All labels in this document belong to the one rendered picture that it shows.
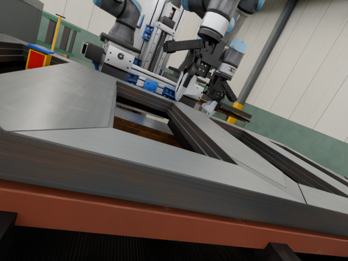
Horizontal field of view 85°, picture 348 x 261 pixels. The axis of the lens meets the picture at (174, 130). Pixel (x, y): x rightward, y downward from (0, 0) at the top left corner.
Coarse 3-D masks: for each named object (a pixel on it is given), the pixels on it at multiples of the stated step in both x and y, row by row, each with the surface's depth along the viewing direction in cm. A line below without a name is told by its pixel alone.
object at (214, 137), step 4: (204, 132) 55; (208, 132) 58; (208, 136) 53; (212, 136) 55; (216, 136) 57; (220, 136) 60; (216, 140) 52; (220, 140) 54; (224, 140) 56; (228, 140) 59; (232, 140) 62; (228, 144) 53; (232, 144) 56; (236, 144) 58; (240, 144) 61; (236, 148) 53; (240, 148) 56; (244, 148) 58; (248, 148) 61; (252, 152) 57; (260, 156) 57
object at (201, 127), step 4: (196, 124) 62; (200, 124) 65; (200, 128) 58; (204, 128) 61; (208, 128) 64; (212, 128) 67; (212, 132) 61; (216, 132) 64; (220, 132) 67; (224, 136) 63; (228, 136) 66; (232, 136) 70; (236, 140) 65; (244, 144) 64
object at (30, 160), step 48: (0, 48) 55; (144, 96) 84; (0, 144) 18; (48, 144) 19; (192, 144) 57; (96, 192) 23; (144, 192) 24; (192, 192) 26; (240, 192) 29; (288, 192) 36; (336, 192) 60
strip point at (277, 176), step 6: (240, 162) 42; (246, 162) 44; (252, 168) 41; (258, 168) 43; (264, 168) 45; (270, 168) 48; (264, 174) 41; (270, 174) 43; (276, 174) 45; (282, 174) 47; (276, 180) 40; (282, 180) 42
